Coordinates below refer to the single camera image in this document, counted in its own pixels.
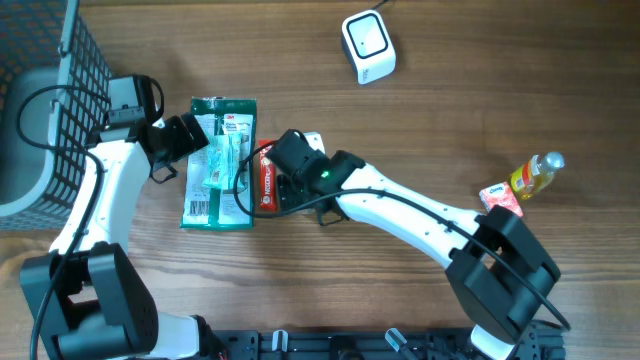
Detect yellow oil bottle silver cap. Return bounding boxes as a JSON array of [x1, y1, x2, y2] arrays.
[[508, 152, 565, 200]]

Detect red Nescafe coffee stick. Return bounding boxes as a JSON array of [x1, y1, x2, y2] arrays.
[[258, 139, 277, 212]]

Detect red white juice carton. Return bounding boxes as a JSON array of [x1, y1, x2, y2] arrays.
[[479, 182, 524, 217]]

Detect green 3M sponge package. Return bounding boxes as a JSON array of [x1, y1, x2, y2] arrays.
[[181, 97, 257, 231]]

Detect black camera cable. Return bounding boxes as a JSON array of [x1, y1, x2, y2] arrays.
[[14, 84, 112, 360], [232, 139, 572, 331]]

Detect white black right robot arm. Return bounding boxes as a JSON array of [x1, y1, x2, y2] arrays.
[[267, 150, 560, 359]]

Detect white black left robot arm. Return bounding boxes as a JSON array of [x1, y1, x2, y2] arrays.
[[20, 113, 224, 359]]

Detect white barcode scanner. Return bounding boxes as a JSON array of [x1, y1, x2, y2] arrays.
[[341, 10, 396, 85]]

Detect black right camera cable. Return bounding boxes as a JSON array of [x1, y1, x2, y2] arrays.
[[232, 139, 572, 331]]

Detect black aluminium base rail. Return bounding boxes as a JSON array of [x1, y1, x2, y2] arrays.
[[199, 327, 567, 360]]

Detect grey plastic mesh basket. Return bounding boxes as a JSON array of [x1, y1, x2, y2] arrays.
[[1, 0, 112, 230]]

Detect black left camera cable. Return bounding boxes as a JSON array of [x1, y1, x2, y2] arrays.
[[14, 84, 112, 360]]

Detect teal snack bar wrapper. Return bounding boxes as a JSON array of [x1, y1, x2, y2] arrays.
[[202, 132, 243, 192]]

